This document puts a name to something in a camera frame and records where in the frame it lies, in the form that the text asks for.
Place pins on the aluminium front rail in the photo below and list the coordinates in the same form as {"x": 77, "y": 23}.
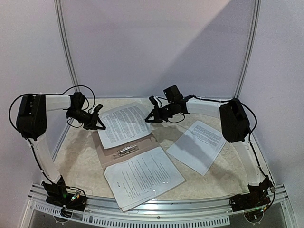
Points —
{"x": 201, "y": 213}

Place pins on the white dense text sheet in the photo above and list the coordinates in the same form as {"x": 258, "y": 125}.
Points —
{"x": 124, "y": 124}

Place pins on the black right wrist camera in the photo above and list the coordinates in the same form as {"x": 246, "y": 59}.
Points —
{"x": 155, "y": 101}

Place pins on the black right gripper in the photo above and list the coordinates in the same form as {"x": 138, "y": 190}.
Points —
{"x": 157, "y": 114}

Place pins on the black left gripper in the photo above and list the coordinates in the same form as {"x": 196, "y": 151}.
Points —
{"x": 93, "y": 120}

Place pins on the white paper stack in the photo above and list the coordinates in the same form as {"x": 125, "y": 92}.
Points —
{"x": 198, "y": 147}

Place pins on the metal folder clip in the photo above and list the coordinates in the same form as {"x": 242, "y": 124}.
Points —
{"x": 126, "y": 150}

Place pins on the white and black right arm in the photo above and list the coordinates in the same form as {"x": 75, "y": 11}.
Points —
{"x": 235, "y": 126}

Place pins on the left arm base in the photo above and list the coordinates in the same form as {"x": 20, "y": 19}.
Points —
{"x": 61, "y": 195}

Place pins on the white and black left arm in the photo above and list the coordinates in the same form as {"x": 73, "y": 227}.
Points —
{"x": 31, "y": 123}

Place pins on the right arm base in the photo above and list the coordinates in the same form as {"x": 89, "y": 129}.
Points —
{"x": 262, "y": 194}

